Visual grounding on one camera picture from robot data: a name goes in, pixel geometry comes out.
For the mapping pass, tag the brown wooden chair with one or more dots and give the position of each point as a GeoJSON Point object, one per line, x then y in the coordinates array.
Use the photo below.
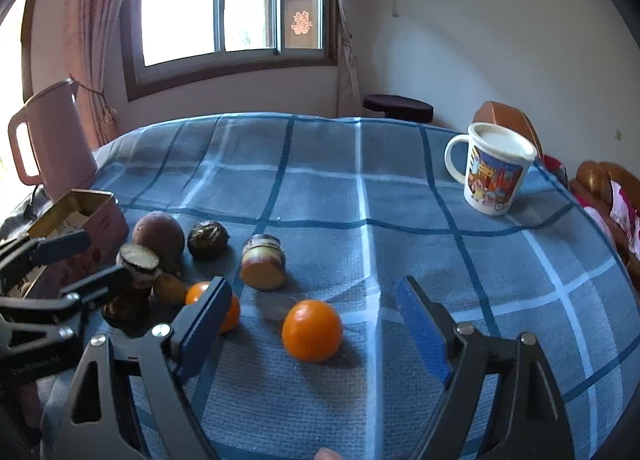
{"type": "Point", "coordinates": [592, 178]}

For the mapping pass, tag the blue plaid tablecloth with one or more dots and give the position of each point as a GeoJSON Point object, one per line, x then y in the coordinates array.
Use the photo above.
{"type": "Point", "coordinates": [350, 180]}

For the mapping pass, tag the pink curtain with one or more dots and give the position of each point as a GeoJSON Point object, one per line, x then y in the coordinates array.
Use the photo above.
{"type": "Point", "coordinates": [95, 15]}

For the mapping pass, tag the orange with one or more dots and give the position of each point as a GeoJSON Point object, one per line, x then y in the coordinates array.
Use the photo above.
{"type": "Point", "coordinates": [231, 312]}
{"type": "Point", "coordinates": [312, 330]}

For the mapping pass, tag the pink electric kettle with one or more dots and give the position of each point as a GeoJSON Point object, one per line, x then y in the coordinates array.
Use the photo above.
{"type": "Point", "coordinates": [55, 140]}

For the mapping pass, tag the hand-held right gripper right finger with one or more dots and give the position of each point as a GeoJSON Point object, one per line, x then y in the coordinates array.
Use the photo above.
{"type": "Point", "coordinates": [425, 335]}

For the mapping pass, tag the small yellow-brown fruit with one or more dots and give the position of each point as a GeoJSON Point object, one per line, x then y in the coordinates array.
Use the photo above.
{"type": "Point", "coordinates": [170, 288]}

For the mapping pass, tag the brown-framed window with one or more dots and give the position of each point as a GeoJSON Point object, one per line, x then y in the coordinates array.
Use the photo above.
{"type": "Point", "coordinates": [180, 5]}

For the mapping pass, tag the pink cardboard box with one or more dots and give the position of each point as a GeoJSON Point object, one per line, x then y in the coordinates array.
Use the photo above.
{"type": "Point", "coordinates": [100, 230]}

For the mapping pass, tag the brown wrapped snack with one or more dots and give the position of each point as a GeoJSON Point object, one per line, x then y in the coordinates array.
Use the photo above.
{"type": "Point", "coordinates": [207, 240]}

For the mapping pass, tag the black round stool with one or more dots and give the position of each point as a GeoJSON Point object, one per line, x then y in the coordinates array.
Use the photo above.
{"type": "Point", "coordinates": [397, 108]}

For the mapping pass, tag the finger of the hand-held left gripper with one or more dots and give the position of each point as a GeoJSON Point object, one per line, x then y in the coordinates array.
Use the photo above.
{"type": "Point", "coordinates": [60, 245]}
{"type": "Point", "coordinates": [100, 287]}

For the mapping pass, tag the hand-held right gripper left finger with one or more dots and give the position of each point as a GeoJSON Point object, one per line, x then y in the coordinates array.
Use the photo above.
{"type": "Point", "coordinates": [200, 335]}

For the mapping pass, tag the red window decal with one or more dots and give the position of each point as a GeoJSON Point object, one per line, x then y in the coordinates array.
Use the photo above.
{"type": "Point", "coordinates": [302, 23]}

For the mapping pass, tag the pink floral cloth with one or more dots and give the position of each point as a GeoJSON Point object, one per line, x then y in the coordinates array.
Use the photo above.
{"type": "Point", "coordinates": [622, 205]}

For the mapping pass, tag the round purple fruit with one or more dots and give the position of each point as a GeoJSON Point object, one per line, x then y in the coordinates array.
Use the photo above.
{"type": "Point", "coordinates": [160, 235]}

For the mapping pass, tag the beige tied curtain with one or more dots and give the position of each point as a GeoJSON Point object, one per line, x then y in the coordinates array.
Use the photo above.
{"type": "Point", "coordinates": [345, 40]}

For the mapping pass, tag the dark brown water chestnut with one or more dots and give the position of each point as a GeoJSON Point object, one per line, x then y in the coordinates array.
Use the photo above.
{"type": "Point", "coordinates": [125, 312]}

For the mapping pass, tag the person's right hand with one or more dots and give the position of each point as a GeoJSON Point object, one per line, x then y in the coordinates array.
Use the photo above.
{"type": "Point", "coordinates": [328, 454]}

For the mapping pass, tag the white cartoon print mug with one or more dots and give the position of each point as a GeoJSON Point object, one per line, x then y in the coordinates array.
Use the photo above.
{"type": "Point", "coordinates": [492, 175]}

